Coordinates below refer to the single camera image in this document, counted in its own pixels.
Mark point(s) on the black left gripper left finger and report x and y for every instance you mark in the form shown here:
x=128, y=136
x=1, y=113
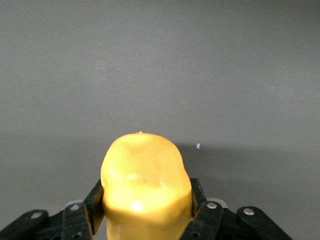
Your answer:
x=75, y=220

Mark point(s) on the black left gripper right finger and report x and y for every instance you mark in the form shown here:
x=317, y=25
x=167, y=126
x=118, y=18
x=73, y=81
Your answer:
x=207, y=220

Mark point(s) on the yellow potato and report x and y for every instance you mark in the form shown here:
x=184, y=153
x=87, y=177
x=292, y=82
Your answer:
x=146, y=185

